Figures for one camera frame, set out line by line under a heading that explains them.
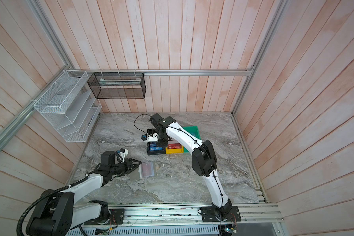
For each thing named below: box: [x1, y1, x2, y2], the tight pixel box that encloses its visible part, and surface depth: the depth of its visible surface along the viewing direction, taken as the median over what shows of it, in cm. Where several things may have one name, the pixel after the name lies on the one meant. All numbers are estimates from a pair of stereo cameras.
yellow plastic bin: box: [165, 145, 185, 155], surface depth 97 cm
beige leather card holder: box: [129, 161, 155, 181], surface depth 90 cm
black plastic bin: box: [146, 141, 166, 156], surface depth 97 cm
